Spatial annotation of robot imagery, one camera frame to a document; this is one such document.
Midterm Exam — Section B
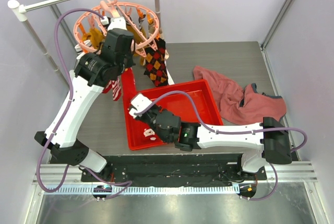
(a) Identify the red white striped sock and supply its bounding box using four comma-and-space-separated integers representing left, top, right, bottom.
102, 80, 113, 93
111, 78, 122, 101

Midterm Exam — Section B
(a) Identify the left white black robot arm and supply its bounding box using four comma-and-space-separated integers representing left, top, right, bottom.
34, 28, 134, 182

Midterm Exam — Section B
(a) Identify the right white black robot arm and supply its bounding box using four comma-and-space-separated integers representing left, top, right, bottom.
129, 105, 292, 180

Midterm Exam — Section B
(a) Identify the pink round clip hanger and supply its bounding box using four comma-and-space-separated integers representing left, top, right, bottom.
73, 0, 161, 58

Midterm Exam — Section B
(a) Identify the mustard yellow sock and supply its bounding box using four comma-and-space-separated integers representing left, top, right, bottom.
139, 55, 147, 66
82, 28, 104, 49

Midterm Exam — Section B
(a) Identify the black argyle sock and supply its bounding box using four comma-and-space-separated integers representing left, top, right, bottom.
144, 38, 168, 87
147, 20, 170, 60

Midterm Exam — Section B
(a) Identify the white black striped sock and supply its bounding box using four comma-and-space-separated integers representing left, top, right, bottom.
75, 40, 91, 60

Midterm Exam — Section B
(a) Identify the red plastic tray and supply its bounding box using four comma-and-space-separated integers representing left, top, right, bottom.
124, 79, 223, 150

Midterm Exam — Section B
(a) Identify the pink crumpled garment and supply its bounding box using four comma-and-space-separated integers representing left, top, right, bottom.
193, 66, 287, 125

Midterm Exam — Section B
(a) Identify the white clothes rack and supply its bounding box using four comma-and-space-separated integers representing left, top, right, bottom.
7, 0, 161, 85

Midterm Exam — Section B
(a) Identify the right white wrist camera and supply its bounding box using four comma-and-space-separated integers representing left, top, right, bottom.
128, 93, 152, 119

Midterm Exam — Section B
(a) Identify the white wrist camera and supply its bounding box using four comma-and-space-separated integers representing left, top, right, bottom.
100, 16, 127, 36
128, 93, 152, 119

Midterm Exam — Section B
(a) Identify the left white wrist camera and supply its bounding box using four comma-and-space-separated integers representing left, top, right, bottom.
100, 16, 127, 36

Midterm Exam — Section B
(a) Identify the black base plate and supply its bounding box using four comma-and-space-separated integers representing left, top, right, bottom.
80, 153, 268, 187

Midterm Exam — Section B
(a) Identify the white slotted cable duct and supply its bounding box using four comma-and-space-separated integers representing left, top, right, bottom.
53, 183, 240, 195

